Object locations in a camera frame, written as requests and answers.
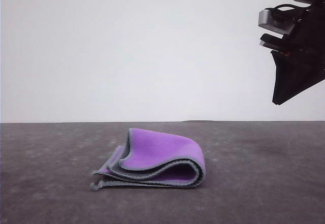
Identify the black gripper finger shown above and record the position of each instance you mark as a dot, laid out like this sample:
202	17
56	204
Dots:
278	81
302	78

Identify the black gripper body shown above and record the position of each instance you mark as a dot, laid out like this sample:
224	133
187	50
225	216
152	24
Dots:
304	38

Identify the purple towel with grey hem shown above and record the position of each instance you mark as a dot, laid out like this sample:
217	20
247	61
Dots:
162	150

